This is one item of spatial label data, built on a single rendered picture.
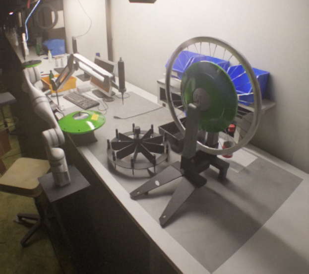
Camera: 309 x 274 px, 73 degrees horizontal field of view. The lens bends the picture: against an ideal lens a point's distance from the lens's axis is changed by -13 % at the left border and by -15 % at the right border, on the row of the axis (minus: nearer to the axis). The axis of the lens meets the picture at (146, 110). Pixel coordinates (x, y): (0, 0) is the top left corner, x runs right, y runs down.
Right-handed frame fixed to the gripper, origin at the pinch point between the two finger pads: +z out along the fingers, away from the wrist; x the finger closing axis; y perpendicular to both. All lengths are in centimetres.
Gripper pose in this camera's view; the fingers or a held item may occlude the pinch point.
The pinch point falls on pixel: (63, 114)
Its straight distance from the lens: 163.4
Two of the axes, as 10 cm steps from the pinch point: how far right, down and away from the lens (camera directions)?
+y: -5.2, 6.7, 5.3
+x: -3.6, 3.9, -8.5
